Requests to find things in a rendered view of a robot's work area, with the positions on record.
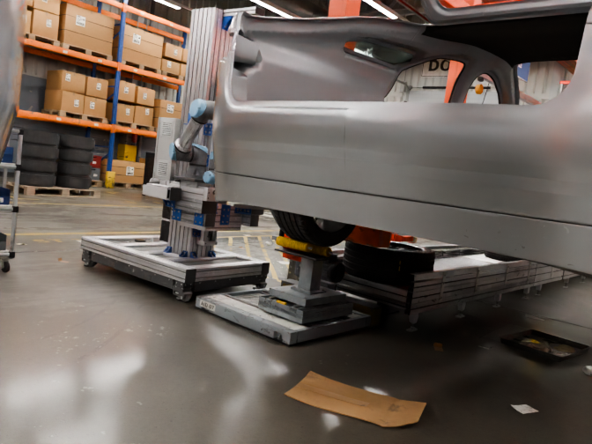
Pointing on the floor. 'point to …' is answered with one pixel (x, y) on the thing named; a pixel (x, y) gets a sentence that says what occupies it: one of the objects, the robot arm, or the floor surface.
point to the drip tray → (560, 347)
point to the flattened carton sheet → (356, 402)
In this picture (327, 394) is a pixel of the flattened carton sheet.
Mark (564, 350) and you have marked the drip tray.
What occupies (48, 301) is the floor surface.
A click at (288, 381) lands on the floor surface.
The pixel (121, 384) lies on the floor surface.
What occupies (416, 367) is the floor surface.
